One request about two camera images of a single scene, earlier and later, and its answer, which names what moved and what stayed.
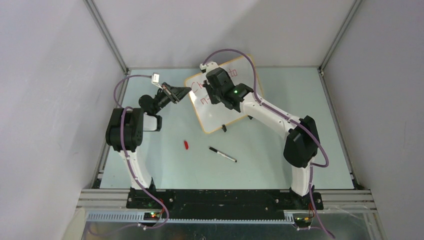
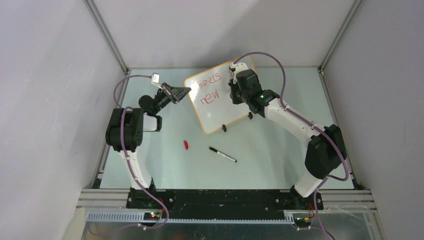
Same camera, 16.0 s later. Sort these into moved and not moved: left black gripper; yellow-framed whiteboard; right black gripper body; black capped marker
Moved: right black gripper body
Not moved: black capped marker; yellow-framed whiteboard; left black gripper
